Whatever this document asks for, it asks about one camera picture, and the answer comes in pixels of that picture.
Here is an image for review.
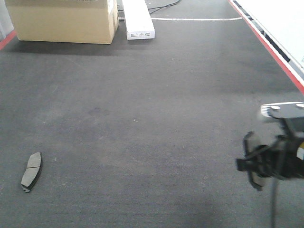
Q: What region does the red conveyor frame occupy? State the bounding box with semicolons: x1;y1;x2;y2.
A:
0;0;301;96

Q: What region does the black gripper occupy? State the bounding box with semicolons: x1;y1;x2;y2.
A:
236;102;304;180

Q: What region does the dark grey brake pad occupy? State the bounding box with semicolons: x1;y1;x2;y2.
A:
20;152;43;193

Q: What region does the long white box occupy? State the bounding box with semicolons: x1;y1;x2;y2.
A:
122;0;155;40

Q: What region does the cardboard box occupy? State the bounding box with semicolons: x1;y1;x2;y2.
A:
5;0;119;44

